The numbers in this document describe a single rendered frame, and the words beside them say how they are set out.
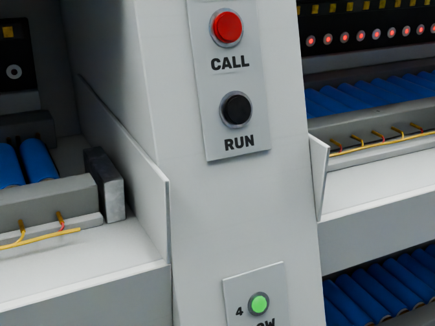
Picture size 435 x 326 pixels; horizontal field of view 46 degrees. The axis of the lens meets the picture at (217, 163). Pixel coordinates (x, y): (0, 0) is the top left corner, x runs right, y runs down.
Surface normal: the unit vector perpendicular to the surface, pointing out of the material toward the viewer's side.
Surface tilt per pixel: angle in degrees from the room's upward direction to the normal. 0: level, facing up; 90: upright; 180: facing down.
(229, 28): 90
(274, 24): 90
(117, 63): 90
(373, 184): 19
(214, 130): 90
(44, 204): 109
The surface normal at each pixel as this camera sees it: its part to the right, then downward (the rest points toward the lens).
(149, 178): -0.90, 0.18
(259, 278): 0.43, 0.10
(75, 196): 0.44, 0.41
